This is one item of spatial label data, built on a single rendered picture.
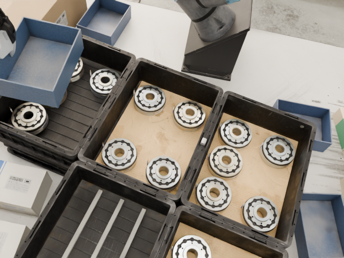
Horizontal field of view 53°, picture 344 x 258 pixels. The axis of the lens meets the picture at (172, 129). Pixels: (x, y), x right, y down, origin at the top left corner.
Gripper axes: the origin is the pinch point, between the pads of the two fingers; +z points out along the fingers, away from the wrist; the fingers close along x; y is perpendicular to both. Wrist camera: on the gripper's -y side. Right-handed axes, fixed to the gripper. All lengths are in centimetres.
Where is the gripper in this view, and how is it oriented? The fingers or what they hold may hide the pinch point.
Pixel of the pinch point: (9, 49)
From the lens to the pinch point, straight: 94.6
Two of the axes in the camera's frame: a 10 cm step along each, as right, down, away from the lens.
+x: 9.7, 1.8, -1.4
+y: -2.2, 8.4, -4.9
